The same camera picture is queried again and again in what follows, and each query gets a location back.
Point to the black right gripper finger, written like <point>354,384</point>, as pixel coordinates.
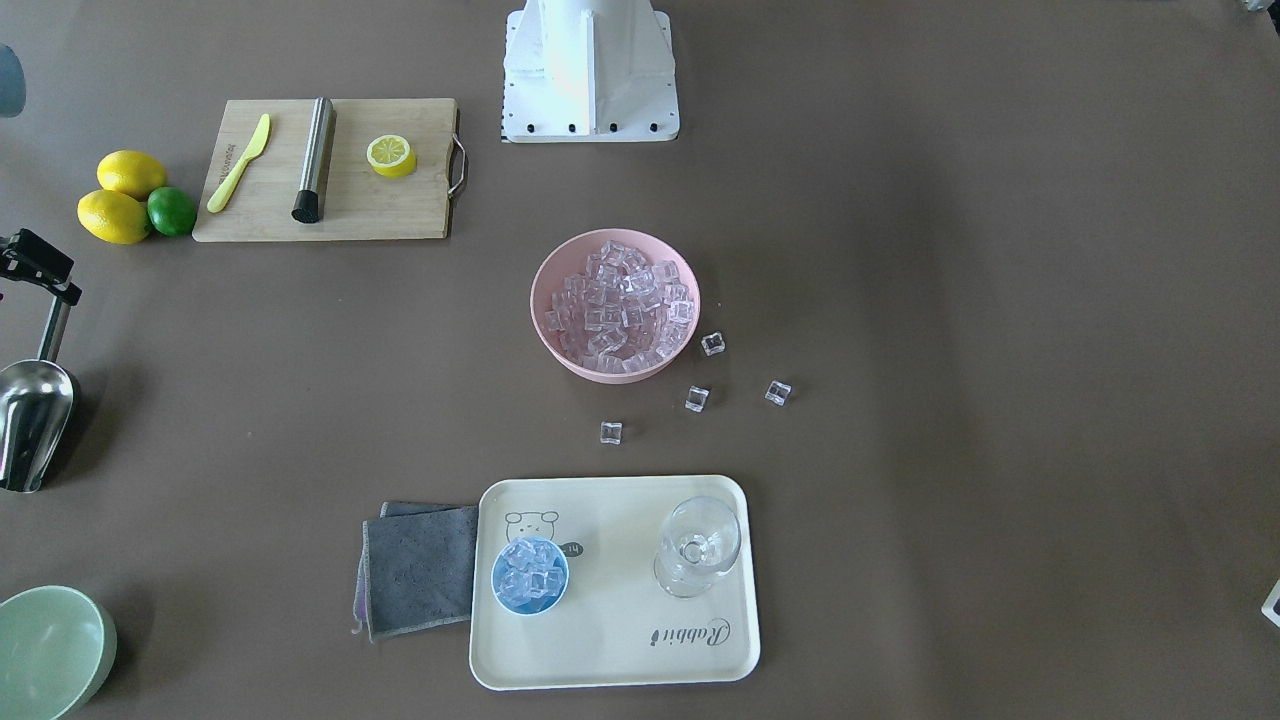
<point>26,257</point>

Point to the metal ice scoop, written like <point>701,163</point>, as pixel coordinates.
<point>38,399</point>

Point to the pink bowl of ice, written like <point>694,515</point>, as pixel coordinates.
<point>615,306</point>

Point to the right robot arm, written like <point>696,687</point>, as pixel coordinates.
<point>13,88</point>

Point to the light blue cup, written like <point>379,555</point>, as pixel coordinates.
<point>530,575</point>

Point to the loose ice cube near bowl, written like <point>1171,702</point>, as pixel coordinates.
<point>712,344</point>

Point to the loose ice cube far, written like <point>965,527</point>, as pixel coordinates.
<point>778,393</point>

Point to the lower yellow lemon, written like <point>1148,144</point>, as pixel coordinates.
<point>114,217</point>

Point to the yellow lemon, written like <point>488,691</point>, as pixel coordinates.
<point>114,217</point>
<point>132,172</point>

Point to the upper yellow lemon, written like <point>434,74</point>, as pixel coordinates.
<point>132,172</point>

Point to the green lime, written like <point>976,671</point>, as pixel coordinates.
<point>171,211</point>

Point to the yellow plastic knife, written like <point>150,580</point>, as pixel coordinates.
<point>253,150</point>

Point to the steel muddler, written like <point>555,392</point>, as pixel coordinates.
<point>310,196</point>

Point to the bamboo cutting board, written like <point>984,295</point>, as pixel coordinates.
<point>356,203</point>

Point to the half lemon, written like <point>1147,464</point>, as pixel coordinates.
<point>391,156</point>

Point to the green bowl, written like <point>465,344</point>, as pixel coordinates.
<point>57,648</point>

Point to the grey folded cloth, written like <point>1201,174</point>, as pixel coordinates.
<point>416,568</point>

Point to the cream rabbit tray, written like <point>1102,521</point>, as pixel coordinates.
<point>614,625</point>

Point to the clear wine glass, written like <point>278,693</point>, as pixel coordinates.
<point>699,543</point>

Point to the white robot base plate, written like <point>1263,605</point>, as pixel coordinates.
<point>589,72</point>

